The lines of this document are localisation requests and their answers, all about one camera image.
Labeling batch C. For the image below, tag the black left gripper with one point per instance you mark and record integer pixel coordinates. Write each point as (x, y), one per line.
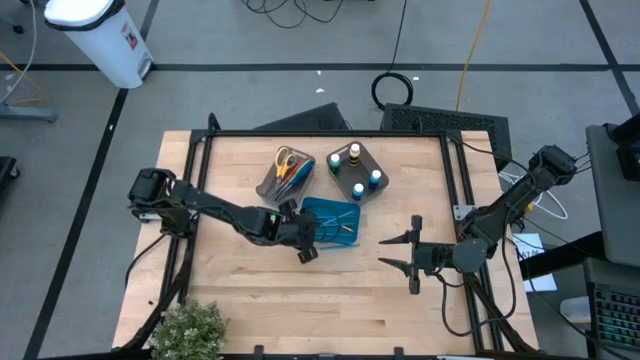
(285, 227)

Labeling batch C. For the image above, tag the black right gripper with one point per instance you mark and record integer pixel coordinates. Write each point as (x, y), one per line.
(434, 257)

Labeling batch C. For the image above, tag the teal paint bottle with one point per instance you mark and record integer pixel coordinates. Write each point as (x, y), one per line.
(358, 189)

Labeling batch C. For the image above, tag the green paint bottle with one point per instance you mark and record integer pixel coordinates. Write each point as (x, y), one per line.
(335, 160)

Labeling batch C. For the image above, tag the blue paint bottle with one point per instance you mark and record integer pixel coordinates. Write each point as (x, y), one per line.
(375, 176)

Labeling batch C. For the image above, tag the yellow paint bottle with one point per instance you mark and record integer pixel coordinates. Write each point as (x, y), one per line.
(354, 149)

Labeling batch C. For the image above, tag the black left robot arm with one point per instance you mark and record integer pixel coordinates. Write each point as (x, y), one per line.
(210, 210)

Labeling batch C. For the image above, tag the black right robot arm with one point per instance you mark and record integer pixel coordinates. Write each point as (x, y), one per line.
(520, 192)

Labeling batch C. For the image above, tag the blue plastic tray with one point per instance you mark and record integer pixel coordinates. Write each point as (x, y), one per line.
(350, 239)

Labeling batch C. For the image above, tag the grey plastic storage bin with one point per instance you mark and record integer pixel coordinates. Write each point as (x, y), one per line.
(352, 175)
(265, 189)

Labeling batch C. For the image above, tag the black clamp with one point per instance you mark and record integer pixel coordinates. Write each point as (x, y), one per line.
(398, 352)
(258, 352)

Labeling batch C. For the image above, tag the black flat panel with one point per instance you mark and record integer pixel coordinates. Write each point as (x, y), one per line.
(310, 120)

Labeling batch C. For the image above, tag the black perforated case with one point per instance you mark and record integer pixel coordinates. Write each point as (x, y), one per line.
(445, 122)

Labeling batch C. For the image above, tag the white paper sheet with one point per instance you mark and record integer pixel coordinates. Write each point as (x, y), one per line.
(545, 284)

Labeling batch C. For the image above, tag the green potted plant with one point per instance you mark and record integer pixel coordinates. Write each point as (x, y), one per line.
(187, 330)

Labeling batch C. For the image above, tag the black desk bar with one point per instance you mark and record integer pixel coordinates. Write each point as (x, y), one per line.
(565, 252)

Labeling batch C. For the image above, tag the white chair seat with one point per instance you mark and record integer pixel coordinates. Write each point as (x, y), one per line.
(575, 310)

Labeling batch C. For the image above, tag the grey desk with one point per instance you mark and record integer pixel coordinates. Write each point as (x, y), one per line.
(612, 200)

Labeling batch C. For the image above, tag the backlit keyboard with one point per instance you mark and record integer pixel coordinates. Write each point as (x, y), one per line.
(617, 315)

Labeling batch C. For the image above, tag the black monitor stand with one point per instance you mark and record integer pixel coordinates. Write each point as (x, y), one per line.
(627, 150)

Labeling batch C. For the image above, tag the white trash can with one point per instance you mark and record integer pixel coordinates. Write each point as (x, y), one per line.
(100, 45)

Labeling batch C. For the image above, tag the grey stand base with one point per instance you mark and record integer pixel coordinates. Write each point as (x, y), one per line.
(25, 112)

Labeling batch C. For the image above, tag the black metal rig frame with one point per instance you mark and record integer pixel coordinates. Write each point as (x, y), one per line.
(325, 133)

